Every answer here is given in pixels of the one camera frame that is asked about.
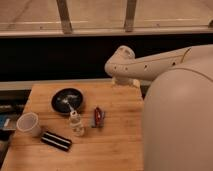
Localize black round bowl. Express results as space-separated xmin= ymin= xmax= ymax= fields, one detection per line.
xmin=51 ymin=88 xmax=84 ymax=116

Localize left metal window post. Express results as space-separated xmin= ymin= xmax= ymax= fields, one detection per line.
xmin=56 ymin=0 xmax=72 ymax=34

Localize black striped rectangular case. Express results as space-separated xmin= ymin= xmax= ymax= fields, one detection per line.
xmin=41 ymin=131 xmax=72 ymax=151

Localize metal window post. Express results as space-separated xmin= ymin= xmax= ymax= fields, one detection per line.
xmin=124 ymin=0 xmax=137 ymax=32
xmin=56 ymin=0 xmax=72 ymax=34

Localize small clear bottle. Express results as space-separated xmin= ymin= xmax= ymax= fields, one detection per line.
xmin=69 ymin=111 xmax=85 ymax=137

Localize translucent plastic cup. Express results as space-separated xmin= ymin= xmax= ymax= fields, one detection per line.
xmin=16 ymin=112 xmax=42 ymax=137

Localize blue object at left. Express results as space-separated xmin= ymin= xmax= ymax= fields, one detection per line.
xmin=0 ymin=115 xmax=17 ymax=131

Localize right metal window post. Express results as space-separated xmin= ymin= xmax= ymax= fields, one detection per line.
xmin=124 ymin=0 xmax=137 ymax=32

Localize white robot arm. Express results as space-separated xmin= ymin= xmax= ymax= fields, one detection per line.
xmin=105 ymin=44 xmax=213 ymax=171

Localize red pocket knife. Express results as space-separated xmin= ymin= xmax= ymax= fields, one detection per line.
xmin=92 ymin=107 xmax=105 ymax=128

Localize wooden cutting board table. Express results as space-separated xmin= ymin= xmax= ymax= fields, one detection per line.
xmin=1 ymin=82 xmax=143 ymax=171

